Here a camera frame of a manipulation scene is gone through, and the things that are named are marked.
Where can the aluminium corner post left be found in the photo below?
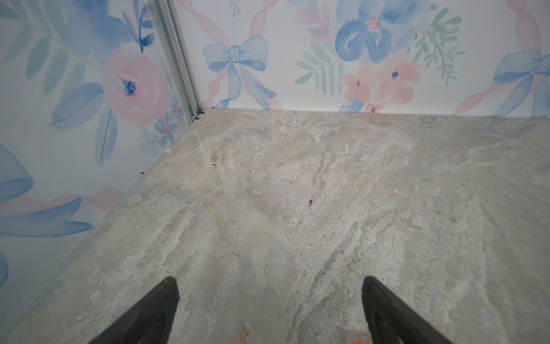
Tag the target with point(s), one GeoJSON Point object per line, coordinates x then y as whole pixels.
{"type": "Point", "coordinates": [171, 37]}

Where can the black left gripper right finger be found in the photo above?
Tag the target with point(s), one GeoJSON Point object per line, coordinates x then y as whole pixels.
{"type": "Point", "coordinates": [390, 320]}

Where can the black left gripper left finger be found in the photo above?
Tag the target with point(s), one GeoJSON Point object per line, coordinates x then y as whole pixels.
{"type": "Point", "coordinates": [150, 320]}

